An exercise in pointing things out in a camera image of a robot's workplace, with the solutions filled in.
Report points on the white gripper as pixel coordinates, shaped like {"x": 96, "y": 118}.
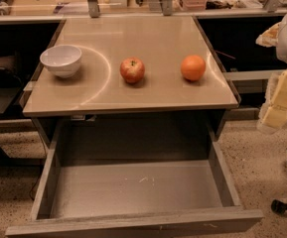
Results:
{"x": 273, "y": 111}

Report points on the red apple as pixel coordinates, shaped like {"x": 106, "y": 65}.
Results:
{"x": 132, "y": 70}

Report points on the open grey top drawer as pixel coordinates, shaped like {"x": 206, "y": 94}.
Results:
{"x": 160, "y": 177}

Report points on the orange fruit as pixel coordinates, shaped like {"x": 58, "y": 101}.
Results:
{"x": 193, "y": 67}

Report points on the grey cabinet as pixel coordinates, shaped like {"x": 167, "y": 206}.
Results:
{"x": 98, "y": 87}

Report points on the black chair caster lower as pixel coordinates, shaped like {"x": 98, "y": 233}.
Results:
{"x": 278, "y": 207}

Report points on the white bowl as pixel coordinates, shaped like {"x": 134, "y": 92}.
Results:
{"x": 62, "y": 61}

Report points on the black office chair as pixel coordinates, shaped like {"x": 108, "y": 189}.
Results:
{"x": 12, "y": 83}

